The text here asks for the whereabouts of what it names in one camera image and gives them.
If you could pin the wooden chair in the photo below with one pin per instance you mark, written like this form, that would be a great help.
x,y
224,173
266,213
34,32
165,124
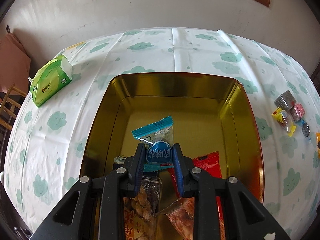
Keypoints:
x,y
9,106

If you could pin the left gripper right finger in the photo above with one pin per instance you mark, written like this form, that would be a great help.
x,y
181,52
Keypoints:
x,y
243,215

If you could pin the dark plum blue packet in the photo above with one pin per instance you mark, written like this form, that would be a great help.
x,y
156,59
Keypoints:
x,y
305,128

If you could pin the clear red cracker packet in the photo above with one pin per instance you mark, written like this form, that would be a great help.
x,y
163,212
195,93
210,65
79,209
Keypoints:
x,y
181,215

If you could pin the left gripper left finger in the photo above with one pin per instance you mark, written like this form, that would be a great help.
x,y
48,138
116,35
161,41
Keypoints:
x,y
73,217

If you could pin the yellow orange snack bag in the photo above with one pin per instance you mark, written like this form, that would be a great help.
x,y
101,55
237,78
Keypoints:
x,y
318,144

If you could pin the gold red tin box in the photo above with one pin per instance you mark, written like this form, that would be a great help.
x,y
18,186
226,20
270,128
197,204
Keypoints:
x,y
210,114

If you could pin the yellow snack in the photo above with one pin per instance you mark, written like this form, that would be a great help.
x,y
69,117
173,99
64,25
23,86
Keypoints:
x,y
285,120

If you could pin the cloud pattern tablecloth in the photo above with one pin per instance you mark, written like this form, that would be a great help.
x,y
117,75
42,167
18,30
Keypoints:
x,y
47,143

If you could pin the pink patterned snack cube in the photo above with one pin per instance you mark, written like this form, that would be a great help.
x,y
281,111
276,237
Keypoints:
x,y
297,112

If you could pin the dark wooden furniture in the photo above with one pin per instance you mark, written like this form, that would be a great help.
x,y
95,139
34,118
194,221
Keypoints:
x,y
315,77

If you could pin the orange peanut snack bag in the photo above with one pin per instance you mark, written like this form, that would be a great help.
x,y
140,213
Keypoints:
x,y
139,211

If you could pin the blue tissue packet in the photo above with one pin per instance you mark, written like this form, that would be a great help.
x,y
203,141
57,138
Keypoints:
x,y
119,160

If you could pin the blue plum candy packet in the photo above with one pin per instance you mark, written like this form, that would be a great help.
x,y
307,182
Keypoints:
x,y
158,138

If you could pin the green tissue pack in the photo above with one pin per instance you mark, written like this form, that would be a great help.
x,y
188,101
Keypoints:
x,y
51,78

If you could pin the dark seaweed snack block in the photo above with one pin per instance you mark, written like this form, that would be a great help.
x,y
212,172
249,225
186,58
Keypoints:
x,y
285,101

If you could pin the red snack packet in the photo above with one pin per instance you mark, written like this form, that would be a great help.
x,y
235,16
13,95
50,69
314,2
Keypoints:
x,y
209,163

